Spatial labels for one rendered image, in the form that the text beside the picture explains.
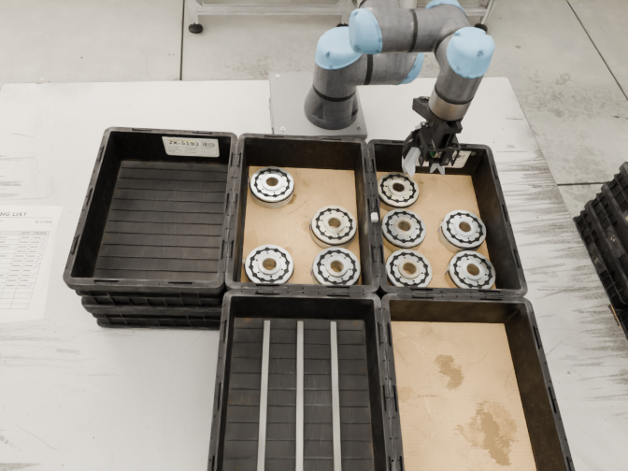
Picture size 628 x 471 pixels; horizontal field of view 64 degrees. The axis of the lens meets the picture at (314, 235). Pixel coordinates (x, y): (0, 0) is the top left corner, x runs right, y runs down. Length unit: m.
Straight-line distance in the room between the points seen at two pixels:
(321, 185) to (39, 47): 2.17
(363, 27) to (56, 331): 0.90
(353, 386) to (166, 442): 0.40
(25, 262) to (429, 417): 0.98
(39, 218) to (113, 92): 0.47
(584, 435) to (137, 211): 1.10
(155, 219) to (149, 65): 1.75
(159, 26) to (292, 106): 1.77
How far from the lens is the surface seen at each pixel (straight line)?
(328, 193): 1.22
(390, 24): 0.96
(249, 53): 2.90
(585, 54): 3.50
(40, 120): 1.66
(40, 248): 1.39
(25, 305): 1.32
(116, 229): 1.20
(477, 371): 1.09
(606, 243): 2.05
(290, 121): 1.40
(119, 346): 1.21
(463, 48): 0.91
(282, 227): 1.15
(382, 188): 1.21
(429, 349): 1.08
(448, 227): 1.19
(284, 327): 1.04
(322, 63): 1.29
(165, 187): 1.24
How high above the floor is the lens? 1.80
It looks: 58 degrees down
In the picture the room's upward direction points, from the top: 9 degrees clockwise
